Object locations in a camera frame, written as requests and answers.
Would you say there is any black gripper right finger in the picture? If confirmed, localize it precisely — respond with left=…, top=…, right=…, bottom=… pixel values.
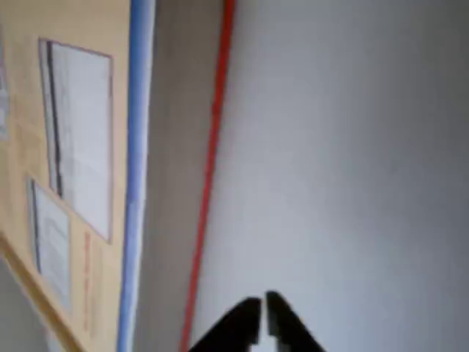
left=265, top=291, right=328, bottom=352

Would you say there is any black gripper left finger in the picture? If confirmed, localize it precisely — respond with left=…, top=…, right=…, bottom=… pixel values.
left=188, top=296, right=263, bottom=352

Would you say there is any cardboard box with labels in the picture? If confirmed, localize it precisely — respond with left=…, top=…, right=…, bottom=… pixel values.
left=0, top=0, right=237, bottom=352

